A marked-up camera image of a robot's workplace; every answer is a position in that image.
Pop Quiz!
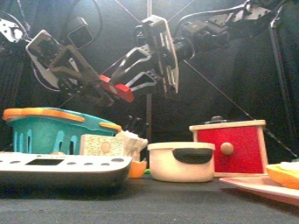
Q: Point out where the black object atop drawer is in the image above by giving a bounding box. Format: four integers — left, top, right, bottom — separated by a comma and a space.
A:
204, 115, 229, 124

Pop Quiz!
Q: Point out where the red wooden drawer box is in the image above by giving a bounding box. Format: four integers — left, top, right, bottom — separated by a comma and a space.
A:
188, 119, 269, 179

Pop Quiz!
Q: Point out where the orange white toy salmon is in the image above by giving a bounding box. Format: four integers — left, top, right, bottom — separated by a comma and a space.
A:
265, 161, 299, 191

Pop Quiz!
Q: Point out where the speckled cream sponge block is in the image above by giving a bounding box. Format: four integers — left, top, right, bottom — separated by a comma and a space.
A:
78, 134, 126, 157

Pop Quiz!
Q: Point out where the white knife block with knives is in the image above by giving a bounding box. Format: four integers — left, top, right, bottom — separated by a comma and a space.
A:
116, 115, 150, 162

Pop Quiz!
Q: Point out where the teal basket with orange rim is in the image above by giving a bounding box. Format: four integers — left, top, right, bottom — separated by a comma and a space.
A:
1, 107, 124, 156

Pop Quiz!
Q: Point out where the orange toy eggshell half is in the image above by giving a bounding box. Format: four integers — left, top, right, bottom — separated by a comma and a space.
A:
126, 159, 148, 179

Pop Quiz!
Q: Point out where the pink plate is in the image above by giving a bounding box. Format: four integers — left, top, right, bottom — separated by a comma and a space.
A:
218, 175, 299, 207

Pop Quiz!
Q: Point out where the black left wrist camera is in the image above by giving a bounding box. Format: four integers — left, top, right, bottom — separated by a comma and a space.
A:
66, 16, 94, 50

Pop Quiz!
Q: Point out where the metal frame pole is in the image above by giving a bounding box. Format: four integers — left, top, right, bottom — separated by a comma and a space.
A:
144, 0, 154, 143

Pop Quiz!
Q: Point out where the white pot with black handle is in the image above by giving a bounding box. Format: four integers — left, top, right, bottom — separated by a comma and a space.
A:
145, 141, 216, 184

